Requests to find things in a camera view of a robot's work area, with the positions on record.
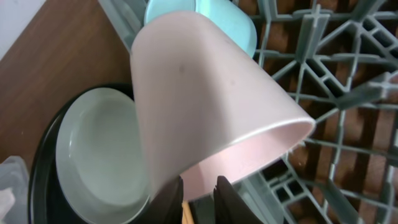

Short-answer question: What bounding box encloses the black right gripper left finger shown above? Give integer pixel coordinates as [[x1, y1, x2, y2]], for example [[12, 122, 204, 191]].
[[134, 176, 183, 224]]

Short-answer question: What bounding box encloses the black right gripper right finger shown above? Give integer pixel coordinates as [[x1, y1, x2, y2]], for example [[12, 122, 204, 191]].
[[213, 175, 263, 224]]

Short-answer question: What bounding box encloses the wooden chopstick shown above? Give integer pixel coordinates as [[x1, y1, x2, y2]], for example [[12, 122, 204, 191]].
[[182, 201, 195, 224]]

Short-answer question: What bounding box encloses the pink plastic cup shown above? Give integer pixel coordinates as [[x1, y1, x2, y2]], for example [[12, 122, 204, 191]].
[[131, 11, 316, 200]]

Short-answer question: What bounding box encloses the blue plastic cup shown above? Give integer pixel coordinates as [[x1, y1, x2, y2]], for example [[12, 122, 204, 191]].
[[144, 0, 257, 57]]

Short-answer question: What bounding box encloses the grey plastic dishwasher rack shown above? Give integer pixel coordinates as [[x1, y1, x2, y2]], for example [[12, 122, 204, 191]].
[[98, 0, 398, 224]]

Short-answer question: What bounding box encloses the light grey plate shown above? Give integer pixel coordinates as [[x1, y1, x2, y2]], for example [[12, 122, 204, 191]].
[[55, 88, 149, 223]]

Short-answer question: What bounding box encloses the round black tray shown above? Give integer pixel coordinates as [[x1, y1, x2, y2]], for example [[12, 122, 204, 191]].
[[27, 82, 156, 224]]

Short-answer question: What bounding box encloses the clear plastic bin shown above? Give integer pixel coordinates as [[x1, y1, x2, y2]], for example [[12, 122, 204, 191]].
[[1, 156, 29, 224]]

